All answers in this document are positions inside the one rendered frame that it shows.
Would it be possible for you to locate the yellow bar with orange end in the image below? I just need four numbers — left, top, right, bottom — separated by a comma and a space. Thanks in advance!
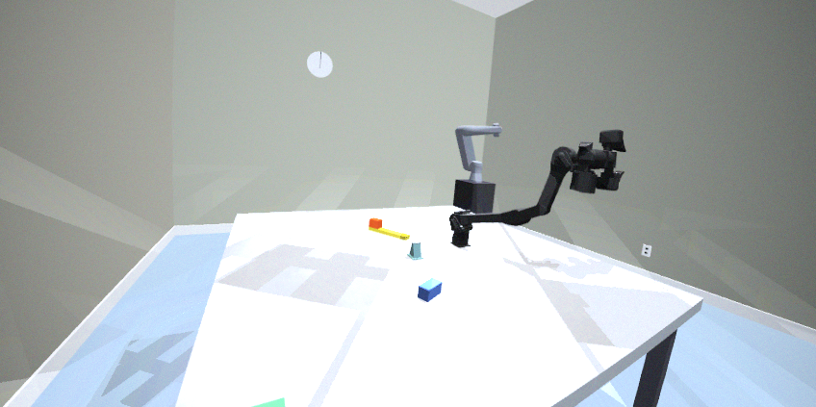
369, 217, 410, 241

